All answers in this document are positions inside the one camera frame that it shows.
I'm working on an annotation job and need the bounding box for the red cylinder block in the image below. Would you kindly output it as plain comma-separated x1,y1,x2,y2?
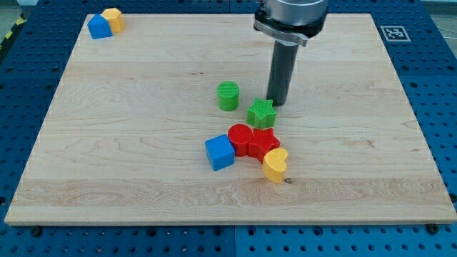
228,124,253,157

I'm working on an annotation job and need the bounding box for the blue cube block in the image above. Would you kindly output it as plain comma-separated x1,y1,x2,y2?
204,134,235,171

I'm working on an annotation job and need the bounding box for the green star block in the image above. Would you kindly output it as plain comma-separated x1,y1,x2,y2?
246,98,276,129

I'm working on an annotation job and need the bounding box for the green cylinder block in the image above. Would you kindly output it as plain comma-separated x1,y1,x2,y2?
217,81,239,111

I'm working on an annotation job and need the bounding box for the red star block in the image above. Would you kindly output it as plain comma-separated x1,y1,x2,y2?
247,128,281,163

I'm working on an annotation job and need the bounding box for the yellow heart block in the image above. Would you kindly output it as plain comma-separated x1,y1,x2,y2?
262,148,288,183

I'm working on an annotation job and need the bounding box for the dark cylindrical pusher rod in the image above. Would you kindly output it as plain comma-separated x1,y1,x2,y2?
266,41,298,106

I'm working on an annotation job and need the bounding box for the light wooden board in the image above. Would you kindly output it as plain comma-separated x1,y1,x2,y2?
5,14,456,226

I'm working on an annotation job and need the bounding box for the yellow hexagon block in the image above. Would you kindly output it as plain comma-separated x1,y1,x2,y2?
101,8,125,34

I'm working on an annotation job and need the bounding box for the blue pentagon block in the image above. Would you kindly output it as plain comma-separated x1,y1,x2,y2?
87,14,113,39

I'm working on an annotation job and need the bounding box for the white fiducial marker tag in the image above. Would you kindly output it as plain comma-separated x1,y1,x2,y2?
381,25,411,42

